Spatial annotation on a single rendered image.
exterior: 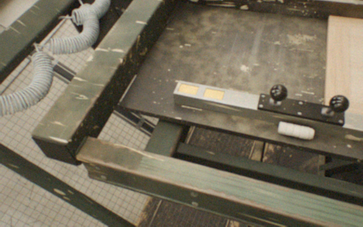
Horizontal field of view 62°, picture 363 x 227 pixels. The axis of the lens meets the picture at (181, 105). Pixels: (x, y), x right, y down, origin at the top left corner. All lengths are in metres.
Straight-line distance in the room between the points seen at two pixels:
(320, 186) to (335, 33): 0.51
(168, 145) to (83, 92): 0.25
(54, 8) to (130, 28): 0.50
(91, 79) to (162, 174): 0.32
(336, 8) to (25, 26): 1.10
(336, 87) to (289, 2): 0.37
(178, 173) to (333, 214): 0.31
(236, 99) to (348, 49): 0.41
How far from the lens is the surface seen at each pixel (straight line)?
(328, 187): 0.81
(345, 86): 0.92
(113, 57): 0.86
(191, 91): 0.81
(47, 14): 1.36
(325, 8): 1.16
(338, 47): 1.04
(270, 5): 1.16
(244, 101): 0.79
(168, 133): 0.82
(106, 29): 1.49
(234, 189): 0.64
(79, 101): 0.77
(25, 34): 1.28
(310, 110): 0.79
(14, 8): 6.05
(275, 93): 0.67
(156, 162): 0.68
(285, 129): 0.77
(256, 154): 2.00
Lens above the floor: 1.83
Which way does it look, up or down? 15 degrees down
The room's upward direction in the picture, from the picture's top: 55 degrees counter-clockwise
